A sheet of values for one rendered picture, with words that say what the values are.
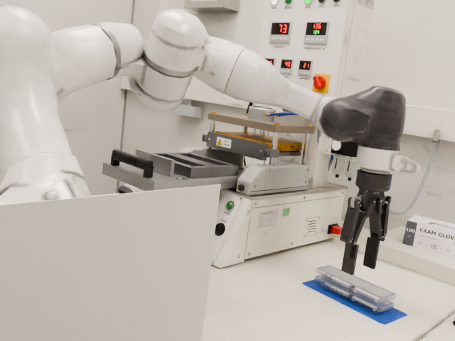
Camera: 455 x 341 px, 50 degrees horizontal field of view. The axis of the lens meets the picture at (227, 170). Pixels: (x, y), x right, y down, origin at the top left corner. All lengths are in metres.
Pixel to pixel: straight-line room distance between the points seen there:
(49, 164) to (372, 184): 0.67
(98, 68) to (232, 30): 1.41
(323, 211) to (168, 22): 0.80
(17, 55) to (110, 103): 2.05
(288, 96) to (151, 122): 1.60
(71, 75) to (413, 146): 1.22
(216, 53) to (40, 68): 0.39
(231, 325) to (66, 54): 0.58
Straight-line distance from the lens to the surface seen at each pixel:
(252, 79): 1.03
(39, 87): 0.80
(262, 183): 1.25
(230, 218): 1.23
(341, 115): 1.04
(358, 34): 1.52
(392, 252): 1.49
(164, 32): 0.96
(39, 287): 0.58
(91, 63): 0.92
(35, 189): 0.70
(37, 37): 0.80
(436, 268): 1.45
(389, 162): 1.08
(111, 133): 2.84
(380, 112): 1.07
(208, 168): 1.19
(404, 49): 1.82
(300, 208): 1.40
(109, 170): 1.23
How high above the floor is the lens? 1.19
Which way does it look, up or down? 10 degrees down
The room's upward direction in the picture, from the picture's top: 7 degrees clockwise
